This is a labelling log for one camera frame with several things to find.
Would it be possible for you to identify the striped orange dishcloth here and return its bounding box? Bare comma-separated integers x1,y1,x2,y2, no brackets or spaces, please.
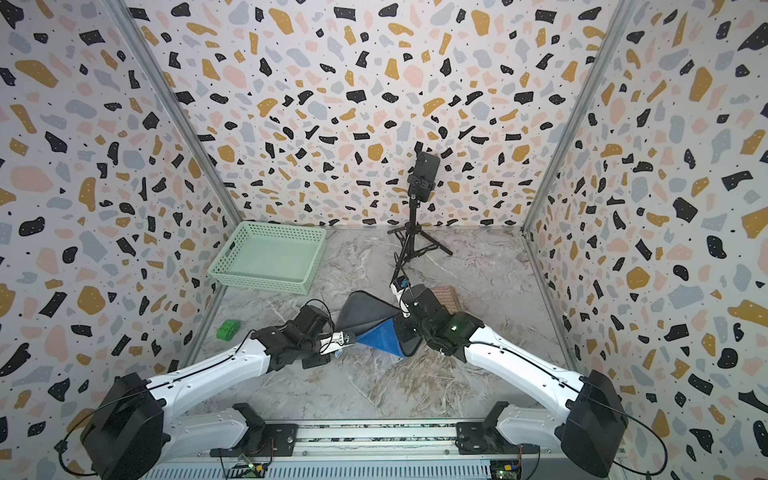
432,286,462,314

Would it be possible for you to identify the grey blue microfibre cloth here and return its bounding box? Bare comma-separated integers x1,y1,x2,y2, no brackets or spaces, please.
335,290,422,358

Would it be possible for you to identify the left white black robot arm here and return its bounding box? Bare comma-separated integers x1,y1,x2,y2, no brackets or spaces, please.
80,305,352,479

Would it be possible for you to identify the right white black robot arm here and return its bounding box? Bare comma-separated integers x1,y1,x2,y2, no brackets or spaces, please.
391,283,629,478

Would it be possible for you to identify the green toy block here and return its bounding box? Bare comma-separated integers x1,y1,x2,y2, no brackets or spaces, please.
216,319,241,342

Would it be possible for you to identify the black phone tripod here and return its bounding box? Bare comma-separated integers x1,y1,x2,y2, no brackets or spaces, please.
387,196,453,277

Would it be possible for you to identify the mint green plastic basket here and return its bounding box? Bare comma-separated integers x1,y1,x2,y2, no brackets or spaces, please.
208,221,327,295

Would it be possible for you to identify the black smartphone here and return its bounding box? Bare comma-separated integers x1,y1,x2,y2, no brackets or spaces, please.
407,151,441,202

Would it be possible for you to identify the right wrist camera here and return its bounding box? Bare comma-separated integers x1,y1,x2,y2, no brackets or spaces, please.
390,275,415,318

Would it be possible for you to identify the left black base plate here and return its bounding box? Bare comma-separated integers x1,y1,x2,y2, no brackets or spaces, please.
210,423,299,459

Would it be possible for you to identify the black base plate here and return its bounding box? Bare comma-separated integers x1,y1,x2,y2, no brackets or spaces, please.
455,421,540,455
210,423,299,459

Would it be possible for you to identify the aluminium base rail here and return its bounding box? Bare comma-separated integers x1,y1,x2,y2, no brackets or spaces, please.
143,418,625,466

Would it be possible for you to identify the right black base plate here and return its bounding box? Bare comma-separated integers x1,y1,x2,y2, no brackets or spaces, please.
455,421,540,455

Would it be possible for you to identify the white perforated cable duct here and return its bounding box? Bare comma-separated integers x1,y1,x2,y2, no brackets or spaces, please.
143,460,492,479

